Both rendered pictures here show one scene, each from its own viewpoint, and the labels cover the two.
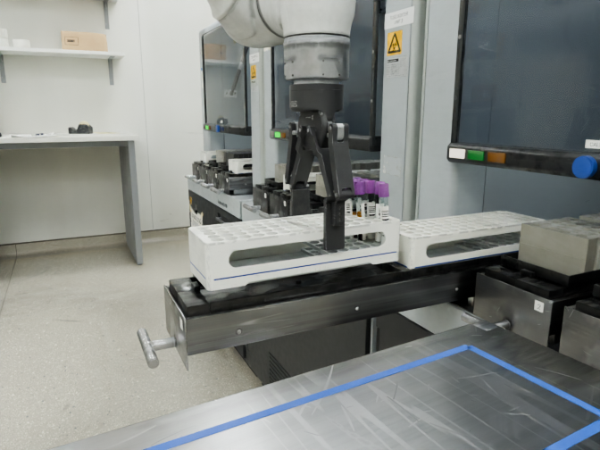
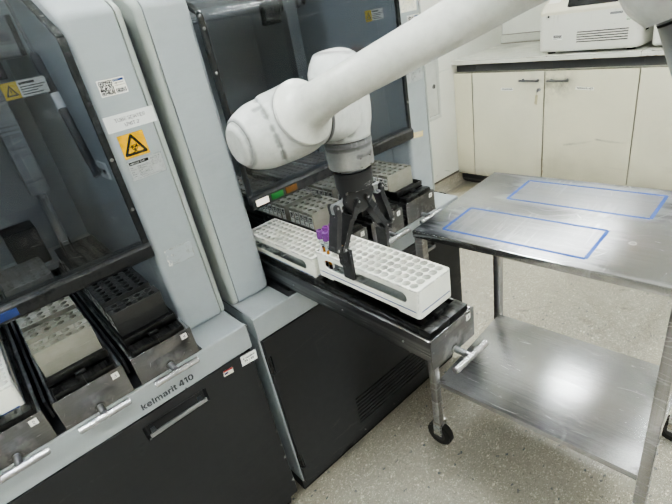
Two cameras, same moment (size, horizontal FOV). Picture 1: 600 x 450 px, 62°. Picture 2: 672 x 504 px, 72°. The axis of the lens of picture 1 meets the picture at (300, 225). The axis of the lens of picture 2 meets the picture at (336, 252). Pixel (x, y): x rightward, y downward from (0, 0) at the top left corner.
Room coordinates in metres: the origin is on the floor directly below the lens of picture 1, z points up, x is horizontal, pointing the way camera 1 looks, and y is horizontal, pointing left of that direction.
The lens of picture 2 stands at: (0.93, 0.81, 1.36)
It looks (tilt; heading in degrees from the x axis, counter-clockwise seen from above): 28 degrees down; 259
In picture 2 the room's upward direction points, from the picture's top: 11 degrees counter-clockwise
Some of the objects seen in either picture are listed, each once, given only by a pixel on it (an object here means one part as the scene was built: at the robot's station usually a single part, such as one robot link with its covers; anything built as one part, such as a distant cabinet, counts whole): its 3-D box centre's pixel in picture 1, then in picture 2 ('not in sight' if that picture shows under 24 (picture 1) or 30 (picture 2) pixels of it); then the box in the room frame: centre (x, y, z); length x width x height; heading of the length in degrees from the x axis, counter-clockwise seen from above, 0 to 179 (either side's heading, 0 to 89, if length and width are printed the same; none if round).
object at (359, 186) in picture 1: (361, 217); not in sight; (0.75, -0.09, 0.89); 0.02 x 0.02 x 0.11
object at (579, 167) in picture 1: (584, 167); not in sight; (0.66, -0.38, 0.98); 0.03 x 0.01 x 0.03; 25
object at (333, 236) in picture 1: (334, 224); (383, 241); (0.66, -0.05, 0.90); 0.03 x 0.01 x 0.07; 116
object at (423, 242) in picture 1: (462, 239); (293, 246); (0.83, -0.28, 0.83); 0.30 x 0.10 x 0.06; 115
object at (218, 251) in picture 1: (297, 244); (378, 271); (0.70, 0.00, 0.86); 0.30 x 0.10 x 0.06; 116
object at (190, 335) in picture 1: (374, 284); (342, 284); (0.76, -0.12, 0.78); 0.73 x 0.14 x 0.09; 115
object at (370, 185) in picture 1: (370, 215); not in sight; (0.76, -0.11, 0.89); 0.02 x 0.02 x 0.11
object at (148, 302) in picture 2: not in sight; (139, 312); (1.21, -0.14, 0.85); 0.12 x 0.02 x 0.06; 26
